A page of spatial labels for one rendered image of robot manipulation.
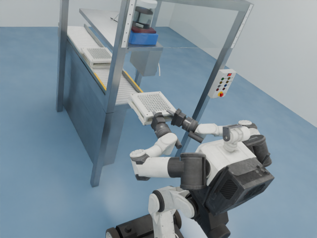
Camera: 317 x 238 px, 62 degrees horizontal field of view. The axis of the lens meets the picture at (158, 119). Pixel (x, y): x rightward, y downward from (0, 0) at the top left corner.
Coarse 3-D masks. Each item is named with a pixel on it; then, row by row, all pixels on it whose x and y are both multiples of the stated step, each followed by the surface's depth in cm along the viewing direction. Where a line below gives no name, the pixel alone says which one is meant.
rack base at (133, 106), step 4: (128, 100) 175; (132, 104) 172; (132, 108) 172; (136, 108) 169; (136, 112) 167; (140, 112) 167; (140, 116) 164; (164, 116) 171; (140, 120) 164; (148, 120) 163; (168, 120) 171; (144, 124) 161; (148, 124) 163
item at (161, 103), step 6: (144, 96) 173; (150, 96) 175; (156, 96) 178; (144, 102) 168; (150, 102) 169; (156, 102) 172; (162, 102) 173; (150, 108) 165; (156, 108) 167; (162, 108) 169
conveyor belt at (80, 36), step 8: (72, 32) 264; (80, 32) 269; (80, 40) 255; (88, 40) 259; (80, 48) 242; (96, 72) 216; (104, 72) 220; (104, 80) 210; (120, 80) 217; (120, 88) 207; (128, 88) 210; (120, 96) 199; (128, 96) 201; (120, 104) 197
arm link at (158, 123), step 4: (160, 112) 156; (156, 116) 154; (160, 116) 155; (152, 120) 158; (156, 120) 154; (160, 120) 153; (164, 120) 154; (152, 124) 158; (156, 124) 154; (160, 124) 151; (164, 124) 151; (152, 128) 160; (156, 128) 151; (160, 128) 149; (156, 132) 150
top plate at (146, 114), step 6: (132, 96) 170; (162, 96) 181; (138, 102) 167; (168, 102) 176; (138, 108) 164; (144, 108) 164; (174, 108) 173; (144, 114) 159; (150, 114) 160; (168, 114) 167
